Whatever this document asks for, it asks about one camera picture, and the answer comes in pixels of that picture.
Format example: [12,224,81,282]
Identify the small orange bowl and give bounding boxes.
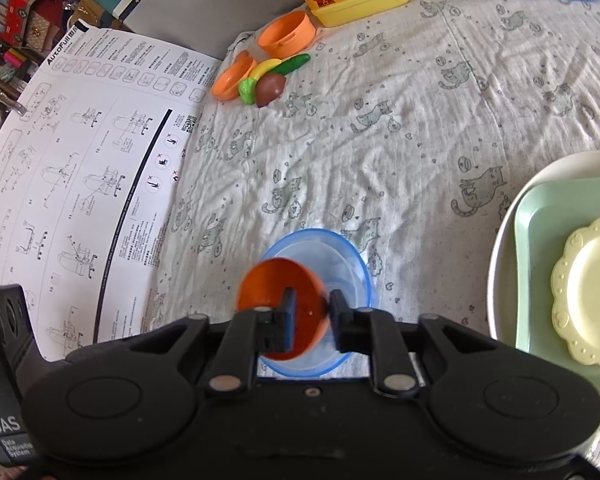
[236,257,329,362]

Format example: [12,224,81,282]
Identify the yellow toy banana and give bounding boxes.
[247,58,283,81]

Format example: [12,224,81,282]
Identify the brown toy chestnut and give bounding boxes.
[256,73,286,108]

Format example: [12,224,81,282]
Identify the grey pillow with teal stripe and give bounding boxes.
[82,0,311,61]

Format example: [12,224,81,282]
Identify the lime green toy piece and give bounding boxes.
[237,77,258,106]

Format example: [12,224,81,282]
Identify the yellow scalloped plate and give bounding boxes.
[551,216,600,367]

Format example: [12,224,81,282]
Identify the green square plate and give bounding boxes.
[514,176,600,396]

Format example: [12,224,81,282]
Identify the white round plate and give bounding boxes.
[487,151,600,348]

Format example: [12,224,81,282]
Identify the green toy cucumber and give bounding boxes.
[272,53,312,76]

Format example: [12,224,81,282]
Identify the orange toy lid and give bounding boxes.
[211,52,258,101]

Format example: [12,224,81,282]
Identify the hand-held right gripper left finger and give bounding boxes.
[125,287,298,393]

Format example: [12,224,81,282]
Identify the orange toy pot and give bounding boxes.
[257,11,317,59]

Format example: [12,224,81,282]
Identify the blue transparent bowl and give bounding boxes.
[256,229,373,377]

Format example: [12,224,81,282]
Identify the white cat print bed sheet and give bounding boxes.
[97,0,600,473]

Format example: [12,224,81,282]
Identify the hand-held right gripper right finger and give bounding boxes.
[328,290,496,395]

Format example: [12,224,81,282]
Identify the white instruction sheet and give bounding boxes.
[0,19,224,363]

